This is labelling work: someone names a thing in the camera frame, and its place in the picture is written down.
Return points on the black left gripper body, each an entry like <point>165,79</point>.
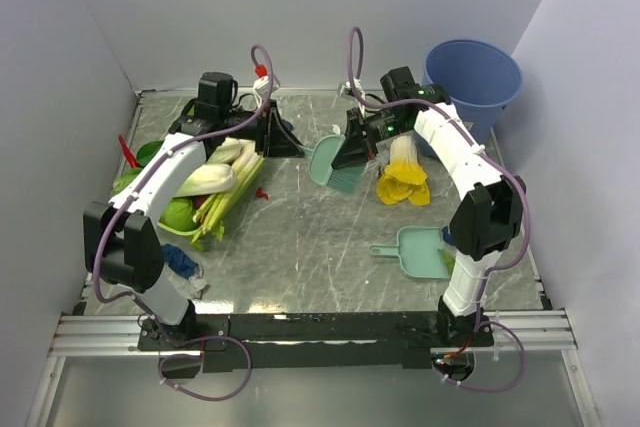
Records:
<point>255,131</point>

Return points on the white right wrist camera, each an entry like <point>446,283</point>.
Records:
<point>347,89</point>

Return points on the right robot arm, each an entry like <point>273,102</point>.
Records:
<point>493,209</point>

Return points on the teal dustpan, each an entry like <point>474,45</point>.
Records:
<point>418,251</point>

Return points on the blue plastic bucket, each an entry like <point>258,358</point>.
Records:
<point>480,79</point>

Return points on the green paper scrap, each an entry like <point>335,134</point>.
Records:
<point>448,260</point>

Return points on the teal hand brush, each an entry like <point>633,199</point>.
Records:
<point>345,179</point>

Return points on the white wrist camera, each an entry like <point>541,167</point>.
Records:
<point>347,89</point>
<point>261,84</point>

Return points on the aluminium frame rail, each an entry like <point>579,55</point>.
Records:
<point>536,330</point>

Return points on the green plastic basket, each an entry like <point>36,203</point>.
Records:
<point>182,216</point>

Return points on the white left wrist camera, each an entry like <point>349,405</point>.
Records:
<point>261,84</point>

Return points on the green bok choy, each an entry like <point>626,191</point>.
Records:
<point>123,181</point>

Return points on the red chili pepper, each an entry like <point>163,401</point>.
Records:
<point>127,153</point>

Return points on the green napa cabbage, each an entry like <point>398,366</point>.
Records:
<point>225,169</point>

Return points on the dark green leaf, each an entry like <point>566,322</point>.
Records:
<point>147,152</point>

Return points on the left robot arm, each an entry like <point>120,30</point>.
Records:
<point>122,249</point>

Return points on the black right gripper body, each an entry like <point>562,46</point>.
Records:
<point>376,126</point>

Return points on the white scrap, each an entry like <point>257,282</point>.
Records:
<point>197,283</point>

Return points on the small red paper scrap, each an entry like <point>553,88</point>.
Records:
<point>260,193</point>

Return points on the celery stalks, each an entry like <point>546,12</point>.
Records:
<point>212,221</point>

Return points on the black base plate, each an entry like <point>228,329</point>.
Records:
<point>226,342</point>

